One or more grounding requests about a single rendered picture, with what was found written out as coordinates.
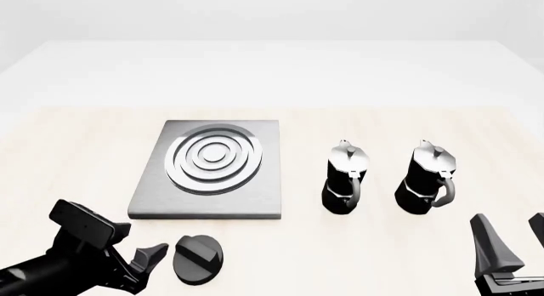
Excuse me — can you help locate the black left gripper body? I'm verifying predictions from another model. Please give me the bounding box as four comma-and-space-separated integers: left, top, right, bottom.
100, 243, 149, 294

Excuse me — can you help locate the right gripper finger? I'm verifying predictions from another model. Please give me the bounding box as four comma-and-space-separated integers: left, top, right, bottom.
468, 213, 526, 277
527, 212, 544, 247

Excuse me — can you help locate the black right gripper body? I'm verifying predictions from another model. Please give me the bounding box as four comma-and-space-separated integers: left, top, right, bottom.
473, 270, 544, 296

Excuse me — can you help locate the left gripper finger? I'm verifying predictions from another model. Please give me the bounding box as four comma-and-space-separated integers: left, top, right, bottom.
110, 222, 133, 245
130, 242, 170, 276

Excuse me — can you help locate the flat grey stove plate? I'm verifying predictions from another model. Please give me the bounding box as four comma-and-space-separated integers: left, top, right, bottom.
127, 119, 282, 221

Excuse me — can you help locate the round black stove knob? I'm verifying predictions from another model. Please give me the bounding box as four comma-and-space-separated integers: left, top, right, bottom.
172, 234, 225, 286

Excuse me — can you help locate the black moka pot, grey handle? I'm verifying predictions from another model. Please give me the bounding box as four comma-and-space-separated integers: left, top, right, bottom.
394, 138, 458, 217

